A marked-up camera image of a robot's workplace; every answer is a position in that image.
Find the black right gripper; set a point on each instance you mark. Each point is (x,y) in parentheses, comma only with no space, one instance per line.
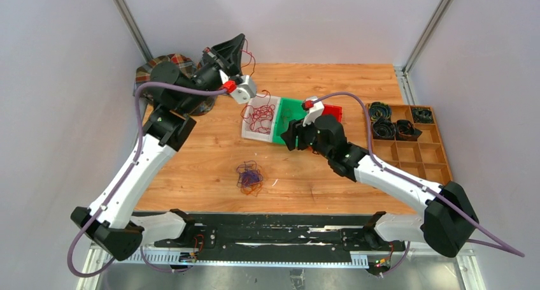
(290,136)

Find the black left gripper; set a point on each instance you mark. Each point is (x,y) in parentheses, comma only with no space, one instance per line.
(225,55)

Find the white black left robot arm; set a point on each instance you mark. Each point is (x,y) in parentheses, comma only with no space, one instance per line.
(176,88)

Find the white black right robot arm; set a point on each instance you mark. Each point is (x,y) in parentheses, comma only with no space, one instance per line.
(444,217)

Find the green plastic bin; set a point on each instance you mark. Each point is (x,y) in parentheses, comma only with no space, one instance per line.
(289,109)

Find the white plastic bin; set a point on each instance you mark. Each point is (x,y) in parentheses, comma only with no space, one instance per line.
(257,117)

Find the red plastic bin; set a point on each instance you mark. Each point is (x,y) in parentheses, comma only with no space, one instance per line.
(333,110)

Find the plaid cloth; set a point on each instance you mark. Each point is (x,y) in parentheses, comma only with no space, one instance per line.
(175,69)

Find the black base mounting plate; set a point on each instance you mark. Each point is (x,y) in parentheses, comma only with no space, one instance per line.
(281,239)

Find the wooden compartment tray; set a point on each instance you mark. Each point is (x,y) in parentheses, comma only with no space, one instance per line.
(407,137)

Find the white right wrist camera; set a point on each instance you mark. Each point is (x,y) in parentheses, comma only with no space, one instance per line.
(314,108)

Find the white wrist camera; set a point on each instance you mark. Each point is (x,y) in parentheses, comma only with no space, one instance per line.
(240,88)
(314,108)

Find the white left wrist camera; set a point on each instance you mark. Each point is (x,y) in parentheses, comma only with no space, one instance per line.
(240,88)

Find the left aluminium corner post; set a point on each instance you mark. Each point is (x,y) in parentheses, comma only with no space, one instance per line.
(130,22)

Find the aluminium corner post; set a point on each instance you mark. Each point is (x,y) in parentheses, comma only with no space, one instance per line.
(426,35)
(130,22)

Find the right aluminium corner post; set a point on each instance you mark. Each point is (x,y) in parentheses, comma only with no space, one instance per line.
(426,35)

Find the aluminium frame rail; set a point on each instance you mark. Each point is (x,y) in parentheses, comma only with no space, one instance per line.
(177,258)

